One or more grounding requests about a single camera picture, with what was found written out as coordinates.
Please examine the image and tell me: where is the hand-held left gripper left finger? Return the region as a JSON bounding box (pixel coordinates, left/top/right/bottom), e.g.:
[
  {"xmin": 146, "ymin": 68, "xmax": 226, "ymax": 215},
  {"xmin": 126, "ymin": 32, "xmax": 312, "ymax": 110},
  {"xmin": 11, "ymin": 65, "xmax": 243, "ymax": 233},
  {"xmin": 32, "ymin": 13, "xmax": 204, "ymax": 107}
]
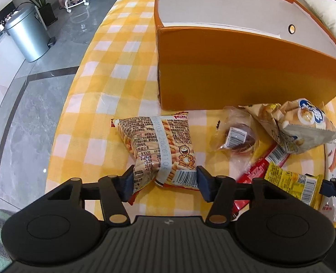
[{"xmin": 44, "ymin": 168, "xmax": 135, "ymax": 225}]

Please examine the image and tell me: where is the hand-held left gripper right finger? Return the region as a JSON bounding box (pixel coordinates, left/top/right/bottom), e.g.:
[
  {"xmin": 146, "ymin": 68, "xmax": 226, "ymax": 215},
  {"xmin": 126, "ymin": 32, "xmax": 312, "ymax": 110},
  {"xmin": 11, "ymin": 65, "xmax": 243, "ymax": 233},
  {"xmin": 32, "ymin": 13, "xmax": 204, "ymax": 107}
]
[{"xmin": 196, "ymin": 166, "xmax": 289, "ymax": 225}]

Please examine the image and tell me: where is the stick snack packet with bear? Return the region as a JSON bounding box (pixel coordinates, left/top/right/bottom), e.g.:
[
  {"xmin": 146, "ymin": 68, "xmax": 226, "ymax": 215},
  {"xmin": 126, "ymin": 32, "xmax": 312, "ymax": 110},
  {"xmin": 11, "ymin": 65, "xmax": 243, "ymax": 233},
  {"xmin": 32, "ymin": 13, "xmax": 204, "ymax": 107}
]
[{"xmin": 109, "ymin": 113, "xmax": 202, "ymax": 207}]

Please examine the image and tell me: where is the large orange cardboard box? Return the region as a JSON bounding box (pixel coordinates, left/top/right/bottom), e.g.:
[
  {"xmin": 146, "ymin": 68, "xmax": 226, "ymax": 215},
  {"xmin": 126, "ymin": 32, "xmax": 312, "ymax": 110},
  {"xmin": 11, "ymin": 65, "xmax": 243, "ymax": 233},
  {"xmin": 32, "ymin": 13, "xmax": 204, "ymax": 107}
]
[{"xmin": 154, "ymin": 0, "xmax": 336, "ymax": 111}]

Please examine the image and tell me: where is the yellow snack packet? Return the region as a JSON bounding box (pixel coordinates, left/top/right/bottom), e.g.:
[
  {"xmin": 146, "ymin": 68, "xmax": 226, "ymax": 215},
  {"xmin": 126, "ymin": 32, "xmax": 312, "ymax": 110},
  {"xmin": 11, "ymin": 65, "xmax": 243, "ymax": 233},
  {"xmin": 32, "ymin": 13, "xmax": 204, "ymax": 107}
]
[{"xmin": 264, "ymin": 162, "xmax": 325, "ymax": 209}]

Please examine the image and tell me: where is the long red snack packet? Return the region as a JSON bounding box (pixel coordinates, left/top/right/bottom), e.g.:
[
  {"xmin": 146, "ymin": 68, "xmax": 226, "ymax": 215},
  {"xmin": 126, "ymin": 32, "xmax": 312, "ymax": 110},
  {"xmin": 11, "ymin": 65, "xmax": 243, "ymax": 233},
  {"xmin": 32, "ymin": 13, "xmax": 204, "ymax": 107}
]
[{"xmin": 233, "ymin": 145, "xmax": 292, "ymax": 214}]

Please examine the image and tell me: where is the clear wrapped brown pastry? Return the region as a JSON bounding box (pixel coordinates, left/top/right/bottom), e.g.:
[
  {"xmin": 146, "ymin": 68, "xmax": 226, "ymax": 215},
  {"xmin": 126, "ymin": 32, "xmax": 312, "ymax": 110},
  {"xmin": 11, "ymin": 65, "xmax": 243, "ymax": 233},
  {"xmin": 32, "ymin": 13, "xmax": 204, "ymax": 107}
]
[{"xmin": 210, "ymin": 106, "xmax": 263, "ymax": 174}]

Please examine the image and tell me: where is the beige chip bag blue logo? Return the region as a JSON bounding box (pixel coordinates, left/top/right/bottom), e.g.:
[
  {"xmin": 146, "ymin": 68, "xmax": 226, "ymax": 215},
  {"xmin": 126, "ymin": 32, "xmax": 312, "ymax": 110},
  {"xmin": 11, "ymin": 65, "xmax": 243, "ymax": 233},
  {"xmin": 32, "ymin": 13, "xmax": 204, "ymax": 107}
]
[{"xmin": 239, "ymin": 98, "xmax": 336, "ymax": 155}]

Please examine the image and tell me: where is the yellow checked tablecloth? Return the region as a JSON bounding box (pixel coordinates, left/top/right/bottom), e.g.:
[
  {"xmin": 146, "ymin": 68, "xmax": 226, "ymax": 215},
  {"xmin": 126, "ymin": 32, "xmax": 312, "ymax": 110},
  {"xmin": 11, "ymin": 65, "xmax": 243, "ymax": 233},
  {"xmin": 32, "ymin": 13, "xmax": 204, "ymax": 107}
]
[{"xmin": 44, "ymin": 0, "xmax": 336, "ymax": 231}]

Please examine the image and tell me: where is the beige sofa cushion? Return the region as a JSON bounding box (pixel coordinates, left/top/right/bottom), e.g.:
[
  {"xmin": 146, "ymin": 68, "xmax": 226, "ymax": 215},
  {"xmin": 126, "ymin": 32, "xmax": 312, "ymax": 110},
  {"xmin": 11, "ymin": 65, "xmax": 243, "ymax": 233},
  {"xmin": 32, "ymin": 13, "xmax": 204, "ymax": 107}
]
[{"xmin": 307, "ymin": 0, "xmax": 336, "ymax": 57}]

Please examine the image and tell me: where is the white low cabinet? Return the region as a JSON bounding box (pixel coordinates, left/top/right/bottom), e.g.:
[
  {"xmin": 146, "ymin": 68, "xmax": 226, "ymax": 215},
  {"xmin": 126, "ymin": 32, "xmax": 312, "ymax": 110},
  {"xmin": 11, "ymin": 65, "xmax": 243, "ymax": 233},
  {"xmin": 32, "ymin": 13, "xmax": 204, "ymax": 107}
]
[{"xmin": 0, "ymin": 31, "xmax": 26, "ymax": 91}]

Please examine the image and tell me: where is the silver pedal trash can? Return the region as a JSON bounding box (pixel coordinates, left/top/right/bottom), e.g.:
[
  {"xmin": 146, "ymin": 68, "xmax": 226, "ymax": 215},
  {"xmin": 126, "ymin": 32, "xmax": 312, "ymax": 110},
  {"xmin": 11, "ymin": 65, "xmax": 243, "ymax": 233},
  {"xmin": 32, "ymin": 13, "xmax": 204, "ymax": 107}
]
[{"xmin": 4, "ymin": 6, "xmax": 56, "ymax": 63}]

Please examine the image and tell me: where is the potted green plant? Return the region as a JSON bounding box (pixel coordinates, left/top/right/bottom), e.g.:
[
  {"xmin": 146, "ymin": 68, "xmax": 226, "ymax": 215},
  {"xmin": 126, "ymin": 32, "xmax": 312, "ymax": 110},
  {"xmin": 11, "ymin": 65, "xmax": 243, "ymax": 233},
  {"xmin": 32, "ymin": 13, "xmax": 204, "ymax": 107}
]
[{"xmin": 1, "ymin": 0, "xmax": 59, "ymax": 27}]

